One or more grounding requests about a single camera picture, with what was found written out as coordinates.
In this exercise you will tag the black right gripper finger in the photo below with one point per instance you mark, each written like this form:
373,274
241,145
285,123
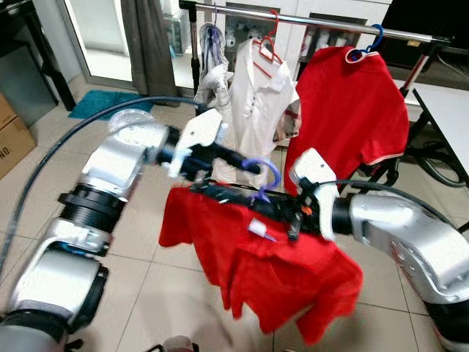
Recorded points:
249,207
242,195

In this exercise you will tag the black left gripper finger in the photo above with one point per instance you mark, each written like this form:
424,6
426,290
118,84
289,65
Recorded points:
238,169
238,158

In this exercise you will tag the purple plastic hanger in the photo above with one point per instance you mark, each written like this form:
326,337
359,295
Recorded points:
213,40
272,170

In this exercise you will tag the red short-sleeved shirt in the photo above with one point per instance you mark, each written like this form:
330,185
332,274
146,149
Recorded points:
278,279

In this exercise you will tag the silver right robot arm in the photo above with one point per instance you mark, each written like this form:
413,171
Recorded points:
396,227

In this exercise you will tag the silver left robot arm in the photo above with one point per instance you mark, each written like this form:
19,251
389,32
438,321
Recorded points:
121,158

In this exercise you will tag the red plastic hanger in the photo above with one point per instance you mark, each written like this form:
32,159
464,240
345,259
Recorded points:
272,38

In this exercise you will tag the blue plastic hanger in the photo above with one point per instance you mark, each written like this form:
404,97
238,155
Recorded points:
381,38

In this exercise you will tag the white short-sleeved shirt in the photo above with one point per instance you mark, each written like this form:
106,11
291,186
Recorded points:
260,110

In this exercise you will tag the white grey-striped garment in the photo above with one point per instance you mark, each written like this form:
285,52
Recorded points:
214,88

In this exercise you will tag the teal floor mat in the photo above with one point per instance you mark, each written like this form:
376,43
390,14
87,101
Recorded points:
102,105

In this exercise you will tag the red shirt white collar trim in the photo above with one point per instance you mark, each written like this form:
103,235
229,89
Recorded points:
344,110

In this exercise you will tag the grey curtain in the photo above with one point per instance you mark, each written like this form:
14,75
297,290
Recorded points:
150,44

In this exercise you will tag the glass sliding door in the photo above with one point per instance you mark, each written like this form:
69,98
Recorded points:
102,37

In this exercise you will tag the white glass-door cabinet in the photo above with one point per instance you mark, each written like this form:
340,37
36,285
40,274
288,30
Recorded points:
293,7

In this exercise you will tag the steel clothes rack black stand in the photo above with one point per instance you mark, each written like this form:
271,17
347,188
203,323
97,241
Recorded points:
330,24

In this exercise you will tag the brown cardboard box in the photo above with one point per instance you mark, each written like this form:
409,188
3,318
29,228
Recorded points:
15,139

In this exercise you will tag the black desk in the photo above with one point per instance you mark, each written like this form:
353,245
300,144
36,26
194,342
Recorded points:
15,7

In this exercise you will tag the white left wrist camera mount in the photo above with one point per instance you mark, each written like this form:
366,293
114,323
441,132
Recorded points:
198,132

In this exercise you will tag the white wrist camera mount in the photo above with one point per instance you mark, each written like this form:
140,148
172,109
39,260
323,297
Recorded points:
311,172
198,132

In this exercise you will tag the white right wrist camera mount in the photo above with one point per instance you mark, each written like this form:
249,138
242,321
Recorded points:
311,172

